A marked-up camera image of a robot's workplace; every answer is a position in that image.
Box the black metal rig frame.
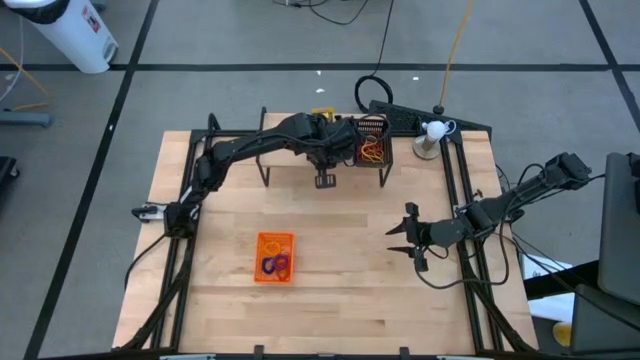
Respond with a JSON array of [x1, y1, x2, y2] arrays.
[[112, 112, 539, 360]]

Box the wooden shelf riser black legs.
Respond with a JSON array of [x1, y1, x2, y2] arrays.
[[255, 106, 394, 189]]

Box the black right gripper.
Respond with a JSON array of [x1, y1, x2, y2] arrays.
[[384, 202, 437, 274]]

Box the black floor object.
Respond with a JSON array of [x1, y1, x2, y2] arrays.
[[0, 155, 21, 196]]

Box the yellow hanging cable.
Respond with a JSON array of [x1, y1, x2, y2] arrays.
[[433, 0, 474, 115]]

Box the grey floor bar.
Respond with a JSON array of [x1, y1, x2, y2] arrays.
[[0, 110, 54, 129]]

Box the black left arm base cable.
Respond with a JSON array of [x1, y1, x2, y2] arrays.
[[123, 232, 171, 291]]

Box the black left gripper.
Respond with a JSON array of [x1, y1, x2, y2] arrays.
[[307, 117, 359, 190]]

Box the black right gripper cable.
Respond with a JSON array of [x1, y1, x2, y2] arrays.
[[414, 234, 511, 291]]

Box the yellow floor cable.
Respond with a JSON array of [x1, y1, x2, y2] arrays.
[[0, 47, 51, 112]]

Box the yellow floor object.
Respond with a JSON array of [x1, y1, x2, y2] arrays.
[[552, 322, 574, 349]]

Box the black mesh panel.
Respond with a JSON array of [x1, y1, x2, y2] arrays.
[[368, 99, 494, 139]]

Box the yellow rubber band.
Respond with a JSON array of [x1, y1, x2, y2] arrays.
[[360, 142, 386, 164], [360, 138, 384, 160]]

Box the white paper sheet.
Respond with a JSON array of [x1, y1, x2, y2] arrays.
[[519, 254, 576, 324]]

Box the black slotted plastic basket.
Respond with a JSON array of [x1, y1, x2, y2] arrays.
[[352, 115, 394, 169], [309, 107, 351, 124]]

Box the grey office chair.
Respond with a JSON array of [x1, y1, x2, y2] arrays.
[[569, 152, 640, 357]]

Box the white cylindrical bin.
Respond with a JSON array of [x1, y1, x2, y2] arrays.
[[4, 0, 120, 75]]

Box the black coiled floor cable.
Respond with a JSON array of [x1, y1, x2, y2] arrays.
[[353, 0, 396, 114]]

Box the thin black floor cable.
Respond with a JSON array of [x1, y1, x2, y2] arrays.
[[272, 0, 371, 26]]

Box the white floor cable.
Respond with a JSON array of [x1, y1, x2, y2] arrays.
[[0, 29, 26, 104]]

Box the orange slotted plastic basket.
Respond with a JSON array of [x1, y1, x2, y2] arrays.
[[253, 231, 296, 285]]

